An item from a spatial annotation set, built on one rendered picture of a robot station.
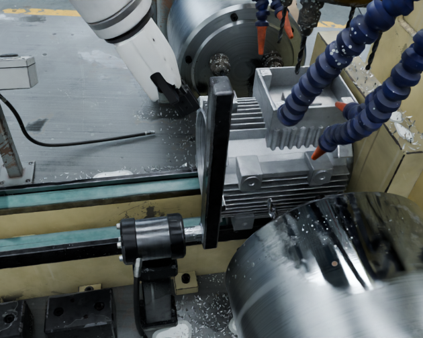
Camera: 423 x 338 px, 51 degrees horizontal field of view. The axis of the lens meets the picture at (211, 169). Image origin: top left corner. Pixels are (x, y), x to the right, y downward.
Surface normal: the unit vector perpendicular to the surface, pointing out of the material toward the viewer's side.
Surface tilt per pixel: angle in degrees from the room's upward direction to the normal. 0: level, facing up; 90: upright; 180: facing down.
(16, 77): 64
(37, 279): 90
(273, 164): 0
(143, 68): 88
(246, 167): 0
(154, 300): 90
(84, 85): 0
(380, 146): 90
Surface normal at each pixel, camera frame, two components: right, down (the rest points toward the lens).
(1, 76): 0.19, 0.32
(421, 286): 0.15, -0.71
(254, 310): -0.87, -0.21
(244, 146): 0.14, -0.16
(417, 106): -0.98, 0.09
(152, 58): 0.28, 0.57
